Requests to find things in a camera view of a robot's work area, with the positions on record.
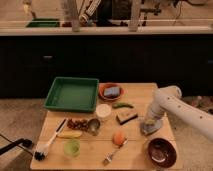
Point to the blue sponge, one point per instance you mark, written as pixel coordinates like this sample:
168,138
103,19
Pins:
112,92

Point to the yellow banana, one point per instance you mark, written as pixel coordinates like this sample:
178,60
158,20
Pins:
70,134

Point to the white round cup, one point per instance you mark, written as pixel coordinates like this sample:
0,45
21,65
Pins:
103,111

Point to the red grapes bunch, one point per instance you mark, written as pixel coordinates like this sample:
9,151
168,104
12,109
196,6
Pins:
78,124

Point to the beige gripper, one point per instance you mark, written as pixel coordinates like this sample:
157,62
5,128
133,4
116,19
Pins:
150,122

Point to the orange fruit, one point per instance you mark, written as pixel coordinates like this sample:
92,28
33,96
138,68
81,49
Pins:
118,138

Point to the grey towel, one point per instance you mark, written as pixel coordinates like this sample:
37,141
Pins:
150,129

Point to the green bin in background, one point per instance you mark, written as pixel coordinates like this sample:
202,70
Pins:
43,22

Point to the green plastic tray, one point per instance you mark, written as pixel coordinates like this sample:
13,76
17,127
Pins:
72,94

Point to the orange bowl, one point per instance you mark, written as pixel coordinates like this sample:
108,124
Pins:
107,85

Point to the green pea pod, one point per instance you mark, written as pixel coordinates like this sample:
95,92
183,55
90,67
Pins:
122,105

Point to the green plastic cup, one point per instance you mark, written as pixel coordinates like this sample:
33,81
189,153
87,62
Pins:
72,147

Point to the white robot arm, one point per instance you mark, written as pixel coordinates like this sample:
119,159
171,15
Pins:
167,99

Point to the dark brown bowl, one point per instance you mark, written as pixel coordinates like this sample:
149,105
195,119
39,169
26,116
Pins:
162,152

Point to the white dish brush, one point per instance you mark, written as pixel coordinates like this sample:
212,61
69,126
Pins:
42,150

